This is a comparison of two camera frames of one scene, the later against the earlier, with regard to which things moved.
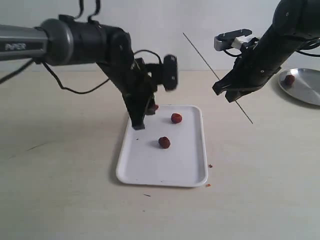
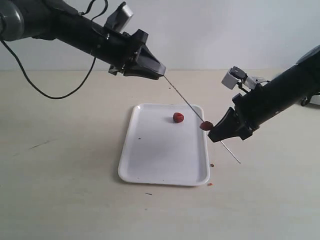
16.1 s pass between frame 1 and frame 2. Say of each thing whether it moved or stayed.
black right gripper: moved
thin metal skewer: moved
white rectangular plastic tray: stayed
